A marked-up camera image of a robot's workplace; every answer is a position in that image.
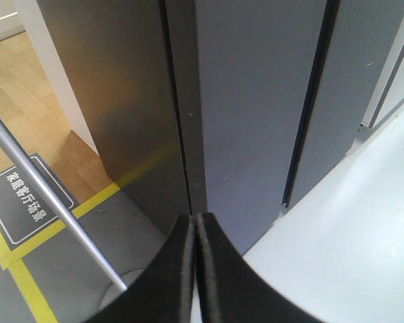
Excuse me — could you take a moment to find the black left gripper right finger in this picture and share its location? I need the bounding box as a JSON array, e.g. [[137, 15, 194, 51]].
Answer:
[[195, 213, 320, 322]]

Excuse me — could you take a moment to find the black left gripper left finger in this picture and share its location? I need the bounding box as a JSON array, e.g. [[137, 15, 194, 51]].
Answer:
[[88, 215, 195, 322]]

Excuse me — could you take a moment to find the dark floor sign sticker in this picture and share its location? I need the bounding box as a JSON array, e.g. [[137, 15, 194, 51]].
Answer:
[[0, 152, 81, 250]]

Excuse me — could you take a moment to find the silver sign stand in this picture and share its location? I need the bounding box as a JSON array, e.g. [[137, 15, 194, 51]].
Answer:
[[0, 102, 145, 310]]

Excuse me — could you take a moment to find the white panelled cabinet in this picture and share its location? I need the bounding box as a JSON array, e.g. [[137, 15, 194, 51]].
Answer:
[[0, 0, 25, 41]]

